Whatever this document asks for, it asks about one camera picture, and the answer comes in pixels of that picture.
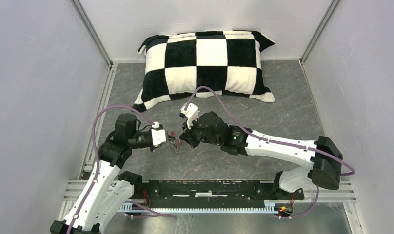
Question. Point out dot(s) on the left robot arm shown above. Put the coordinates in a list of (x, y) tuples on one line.
[(108, 187)]

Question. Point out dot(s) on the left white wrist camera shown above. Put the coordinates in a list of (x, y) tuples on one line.
[(159, 135)]

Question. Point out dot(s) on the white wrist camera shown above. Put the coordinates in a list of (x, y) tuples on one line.
[(190, 113), (159, 135)]

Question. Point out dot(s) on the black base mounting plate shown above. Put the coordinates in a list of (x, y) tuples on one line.
[(211, 193)]

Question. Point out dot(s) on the black white checkered pillow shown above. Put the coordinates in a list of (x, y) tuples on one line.
[(203, 64)]

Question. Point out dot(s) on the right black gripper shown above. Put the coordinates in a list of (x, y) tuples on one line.
[(187, 134)]

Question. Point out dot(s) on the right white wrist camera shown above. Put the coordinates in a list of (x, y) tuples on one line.
[(190, 113)]

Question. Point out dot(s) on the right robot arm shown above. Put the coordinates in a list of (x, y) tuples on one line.
[(318, 161)]

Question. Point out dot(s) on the metal keyring with red handle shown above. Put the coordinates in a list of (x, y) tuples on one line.
[(177, 143)]

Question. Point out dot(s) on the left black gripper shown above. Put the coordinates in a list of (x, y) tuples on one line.
[(170, 139)]

